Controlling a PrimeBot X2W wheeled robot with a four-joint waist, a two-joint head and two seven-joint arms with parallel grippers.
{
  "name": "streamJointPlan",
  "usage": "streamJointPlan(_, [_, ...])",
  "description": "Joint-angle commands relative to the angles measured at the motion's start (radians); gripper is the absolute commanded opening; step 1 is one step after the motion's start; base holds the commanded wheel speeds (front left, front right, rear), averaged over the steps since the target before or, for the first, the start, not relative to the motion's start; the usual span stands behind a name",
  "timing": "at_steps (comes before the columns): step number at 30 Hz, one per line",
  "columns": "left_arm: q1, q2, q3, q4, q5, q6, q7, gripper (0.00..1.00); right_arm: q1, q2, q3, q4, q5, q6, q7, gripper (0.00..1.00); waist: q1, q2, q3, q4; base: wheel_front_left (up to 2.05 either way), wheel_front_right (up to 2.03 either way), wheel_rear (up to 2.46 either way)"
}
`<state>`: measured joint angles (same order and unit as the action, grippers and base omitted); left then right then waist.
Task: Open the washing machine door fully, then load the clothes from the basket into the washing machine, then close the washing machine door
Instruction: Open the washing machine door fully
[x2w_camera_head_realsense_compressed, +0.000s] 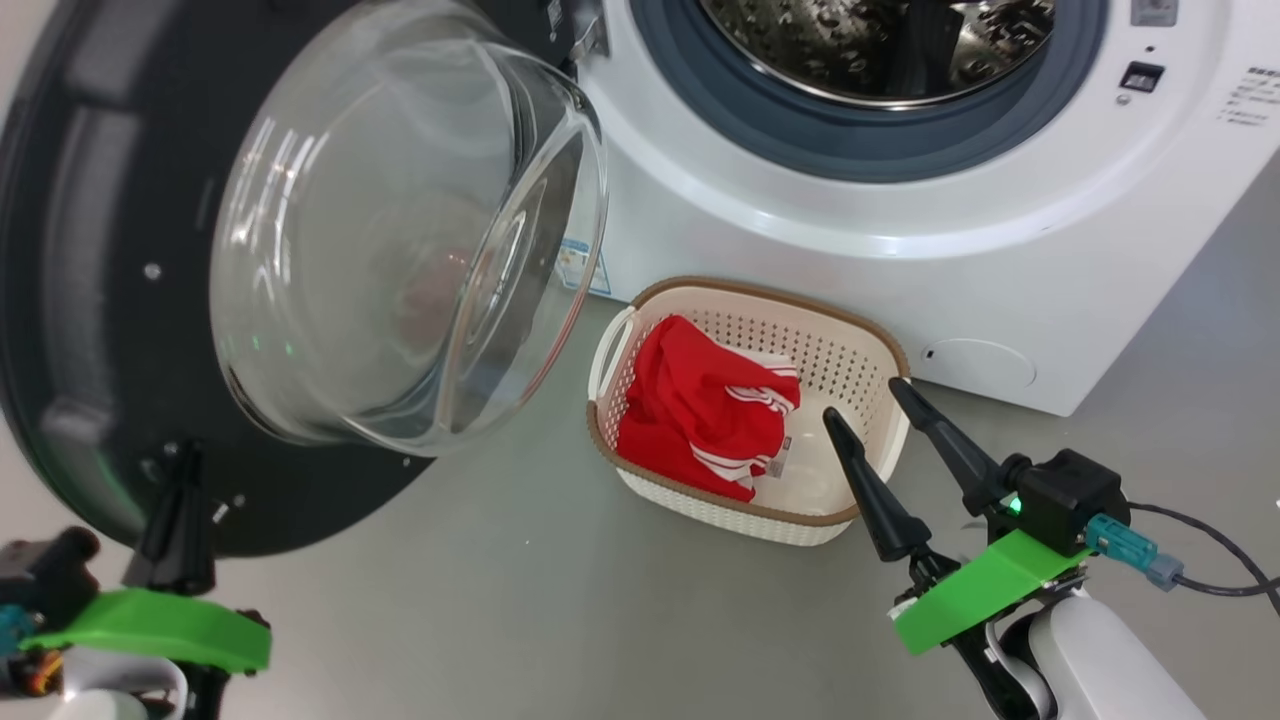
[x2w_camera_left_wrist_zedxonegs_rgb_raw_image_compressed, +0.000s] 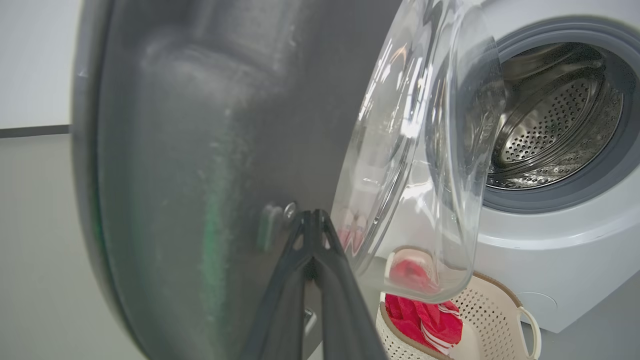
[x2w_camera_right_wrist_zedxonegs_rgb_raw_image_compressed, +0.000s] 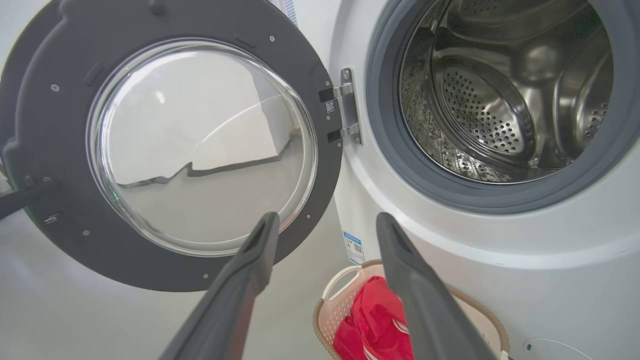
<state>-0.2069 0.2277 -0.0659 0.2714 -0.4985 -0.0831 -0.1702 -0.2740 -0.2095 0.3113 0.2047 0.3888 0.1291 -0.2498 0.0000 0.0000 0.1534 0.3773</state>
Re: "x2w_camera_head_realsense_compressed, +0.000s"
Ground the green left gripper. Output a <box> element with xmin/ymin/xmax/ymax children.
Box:
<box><xmin>18</xmin><ymin>440</ymin><xmax>274</xmax><ymax>677</ymax></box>

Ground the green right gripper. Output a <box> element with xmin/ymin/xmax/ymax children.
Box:
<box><xmin>822</xmin><ymin>376</ymin><xmax>1093</xmax><ymax>659</ymax></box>

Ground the red garment with white stripes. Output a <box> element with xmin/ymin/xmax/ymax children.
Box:
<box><xmin>617</xmin><ymin>315</ymin><xmax>802</xmax><ymax>503</ymax></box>

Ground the black round glass washer door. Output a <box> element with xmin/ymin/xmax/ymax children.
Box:
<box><xmin>0</xmin><ymin>0</ymin><xmax>609</xmax><ymax>558</ymax></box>

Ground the cream perforated basket brown rim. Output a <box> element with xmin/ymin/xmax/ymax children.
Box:
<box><xmin>586</xmin><ymin>276</ymin><xmax>912</xmax><ymax>547</ymax></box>

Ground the white front-load washing machine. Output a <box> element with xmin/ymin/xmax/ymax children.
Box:
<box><xmin>545</xmin><ymin>0</ymin><xmax>1280</xmax><ymax>418</ymax></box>

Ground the grey rubber door gasket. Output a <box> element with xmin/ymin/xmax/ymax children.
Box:
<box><xmin>630</xmin><ymin>0</ymin><xmax>1111</xmax><ymax>184</ymax></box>

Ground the metal door hinge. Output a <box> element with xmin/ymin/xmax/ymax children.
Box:
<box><xmin>570</xmin><ymin>0</ymin><xmax>613</xmax><ymax>61</ymax></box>

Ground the round white filter cover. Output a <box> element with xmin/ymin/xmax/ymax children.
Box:
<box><xmin>920</xmin><ymin>338</ymin><xmax>1038</xmax><ymax>389</ymax></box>

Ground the blue energy label sticker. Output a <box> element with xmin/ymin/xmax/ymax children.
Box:
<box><xmin>555</xmin><ymin>237</ymin><xmax>612</xmax><ymax>297</ymax></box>

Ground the perforated steel washer drum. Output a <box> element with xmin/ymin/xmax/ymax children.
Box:
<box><xmin>698</xmin><ymin>0</ymin><xmax>1056</xmax><ymax>109</ymax></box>

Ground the teal left cable connector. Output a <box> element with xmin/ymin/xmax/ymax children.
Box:
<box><xmin>0</xmin><ymin>603</ymin><xmax>39</xmax><ymax>658</ymax></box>

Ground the teal cable connector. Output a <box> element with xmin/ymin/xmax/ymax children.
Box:
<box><xmin>1085</xmin><ymin>513</ymin><xmax>1186</xmax><ymax>591</ymax></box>
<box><xmin>0</xmin><ymin>603</ymin><xmax>39</xmax><ymax>658</ymax></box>

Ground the teal right cable connector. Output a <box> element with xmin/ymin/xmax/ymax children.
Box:
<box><xmin>1085</xmin><ymin>513</ymin><xmax>1186</xmax><ymax>591</ymax></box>

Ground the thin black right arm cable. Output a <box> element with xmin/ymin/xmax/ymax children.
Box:
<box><xmin>1130</xmin><ymin>502</ymin><xmax>1280</xmax><ymax>616</ymax></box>

